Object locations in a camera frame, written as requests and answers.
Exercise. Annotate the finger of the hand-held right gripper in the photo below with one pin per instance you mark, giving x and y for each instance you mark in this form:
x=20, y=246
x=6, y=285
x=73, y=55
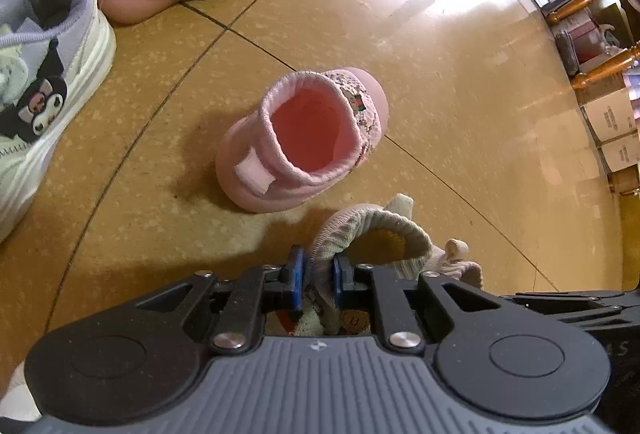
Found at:
x=595, y=314
x=565, y=300

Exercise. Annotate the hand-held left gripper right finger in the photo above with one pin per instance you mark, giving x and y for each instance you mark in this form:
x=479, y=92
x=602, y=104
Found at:
x=340, y=281

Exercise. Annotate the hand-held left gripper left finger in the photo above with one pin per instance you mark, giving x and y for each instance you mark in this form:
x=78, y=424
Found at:
x=296, y=279

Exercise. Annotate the lavender lace sneaker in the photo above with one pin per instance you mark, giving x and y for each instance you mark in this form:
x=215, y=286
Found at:
x=75, y=78

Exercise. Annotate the cardboard box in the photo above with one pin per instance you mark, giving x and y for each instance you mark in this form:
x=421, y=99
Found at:
x=622, y=153
x=612, y=118

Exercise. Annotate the wooden table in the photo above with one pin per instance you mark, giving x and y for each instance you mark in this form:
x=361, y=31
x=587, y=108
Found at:
x=600, y=63

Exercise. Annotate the dark patterned object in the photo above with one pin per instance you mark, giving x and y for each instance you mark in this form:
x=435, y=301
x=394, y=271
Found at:
x=567, y=51

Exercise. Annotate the red white box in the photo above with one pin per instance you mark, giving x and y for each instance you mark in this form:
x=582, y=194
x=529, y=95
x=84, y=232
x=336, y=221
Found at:
x=595, y=36

